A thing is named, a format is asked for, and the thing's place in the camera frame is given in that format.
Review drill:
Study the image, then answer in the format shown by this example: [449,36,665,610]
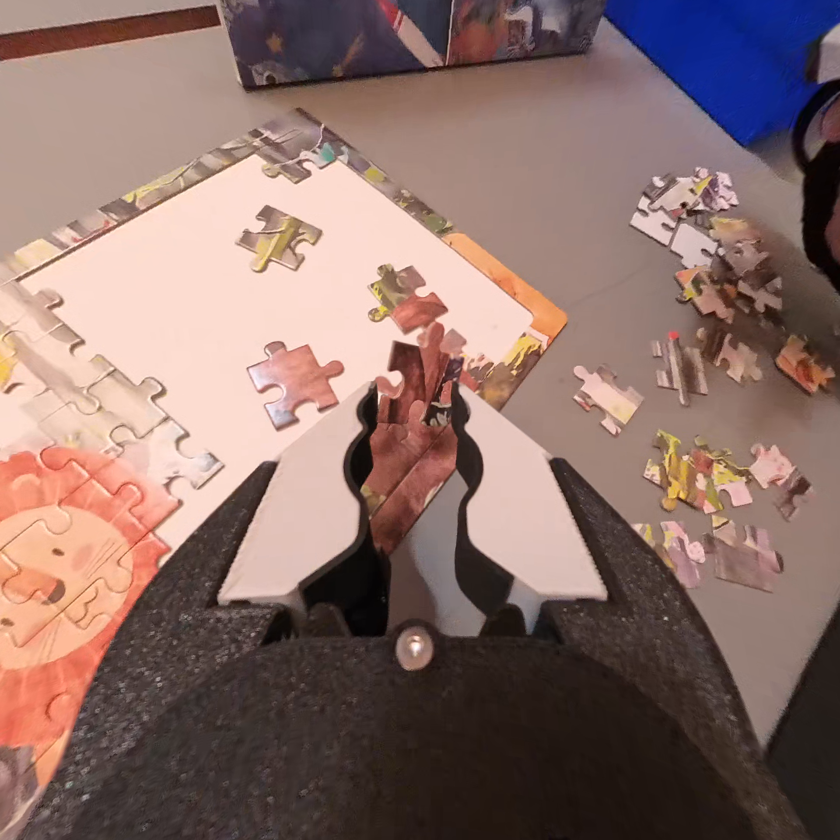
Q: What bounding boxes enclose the brown trunk puzzle piece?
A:
[374,321,469,431]

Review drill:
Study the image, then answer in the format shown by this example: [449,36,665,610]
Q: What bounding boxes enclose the pale grey-green puzzle piece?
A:
[85,354,169,437]

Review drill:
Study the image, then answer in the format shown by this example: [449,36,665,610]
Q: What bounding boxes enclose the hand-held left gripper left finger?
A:
[215,382,382,623]

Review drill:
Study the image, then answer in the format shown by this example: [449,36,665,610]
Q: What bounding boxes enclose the pile of puzzle pieces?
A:
[572,166,823,593]

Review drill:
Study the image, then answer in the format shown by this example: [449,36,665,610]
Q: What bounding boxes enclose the white and green puzzle piece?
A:
[121,420,225,492]

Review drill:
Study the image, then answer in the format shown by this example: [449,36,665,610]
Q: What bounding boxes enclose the red-tipped grey striped puzzle piece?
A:
[651,330,711,406]

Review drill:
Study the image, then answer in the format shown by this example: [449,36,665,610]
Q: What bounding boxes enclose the assembled lion puzzle pieces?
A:
[0,445,186,788]

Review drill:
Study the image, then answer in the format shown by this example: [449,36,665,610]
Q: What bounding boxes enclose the assembled grey branch pieces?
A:
[0,279,168,454]

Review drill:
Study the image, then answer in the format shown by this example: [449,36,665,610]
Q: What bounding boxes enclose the illustrated puzzle box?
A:
[215,0,606,92]

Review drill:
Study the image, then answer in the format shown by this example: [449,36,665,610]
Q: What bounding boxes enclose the lion puzzle tray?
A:
[0,107,569,811]

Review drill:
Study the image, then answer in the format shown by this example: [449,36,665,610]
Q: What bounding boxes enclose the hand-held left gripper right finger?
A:
[449,382,609,626]

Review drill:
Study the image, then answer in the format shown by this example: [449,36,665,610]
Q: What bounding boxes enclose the green and grey puzzle piece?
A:
[235,204,324,274]

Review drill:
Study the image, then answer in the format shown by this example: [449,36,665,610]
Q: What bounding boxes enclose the blue plastic bin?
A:
[602,0,840,149]

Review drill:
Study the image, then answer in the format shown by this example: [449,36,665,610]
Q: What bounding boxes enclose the grey desk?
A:
[0,0,840,840]

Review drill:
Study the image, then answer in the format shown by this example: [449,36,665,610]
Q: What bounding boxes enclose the brown and green puzzle piece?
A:
[367,263,450,335]

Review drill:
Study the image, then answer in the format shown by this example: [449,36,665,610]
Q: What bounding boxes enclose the reddish brown puzzle piece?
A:
[247,340,345,432]

